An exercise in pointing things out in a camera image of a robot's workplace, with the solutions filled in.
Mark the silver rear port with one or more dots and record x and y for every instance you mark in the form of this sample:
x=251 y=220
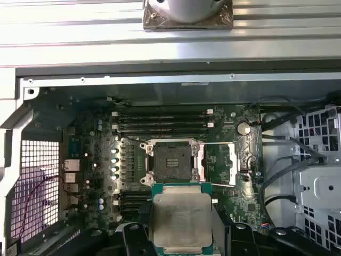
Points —
x=71 y=178
x=72 y=165
x=71 y=188

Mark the silver topped CPU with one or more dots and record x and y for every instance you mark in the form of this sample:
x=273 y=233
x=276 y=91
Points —
x=181 y=213

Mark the metal drive cage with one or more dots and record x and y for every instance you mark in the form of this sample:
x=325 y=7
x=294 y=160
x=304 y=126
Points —
x=319 y=186

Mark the CPU socket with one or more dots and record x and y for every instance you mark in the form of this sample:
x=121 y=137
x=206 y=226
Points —
x=173 y=152

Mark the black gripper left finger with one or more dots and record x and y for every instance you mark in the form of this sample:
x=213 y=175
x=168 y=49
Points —
x=136 y=242

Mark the round coin cell battery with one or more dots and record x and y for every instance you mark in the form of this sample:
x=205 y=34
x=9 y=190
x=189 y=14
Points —
x=243 y=128

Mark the green motherboard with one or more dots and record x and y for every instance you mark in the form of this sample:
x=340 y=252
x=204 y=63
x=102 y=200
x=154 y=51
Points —
x=239 y=197

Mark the metal socket cover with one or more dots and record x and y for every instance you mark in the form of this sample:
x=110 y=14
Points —
x=232 y=165

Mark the black PC case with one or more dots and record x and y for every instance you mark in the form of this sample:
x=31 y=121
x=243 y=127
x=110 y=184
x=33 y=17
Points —
x=160 y=78

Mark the black RAM slot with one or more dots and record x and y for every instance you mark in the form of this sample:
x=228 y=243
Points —
x=133 y=200
x=165 y=109
x=133 y=194
x=130 y=209
x=165 y=123
x=128 y=218
x=165 y=130
x=165 y=116

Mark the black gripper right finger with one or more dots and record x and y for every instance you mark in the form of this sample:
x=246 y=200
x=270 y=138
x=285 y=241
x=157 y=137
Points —
x=239 y=242

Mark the blue video port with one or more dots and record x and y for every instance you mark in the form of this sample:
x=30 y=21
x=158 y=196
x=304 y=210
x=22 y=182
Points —
x=74 y=148

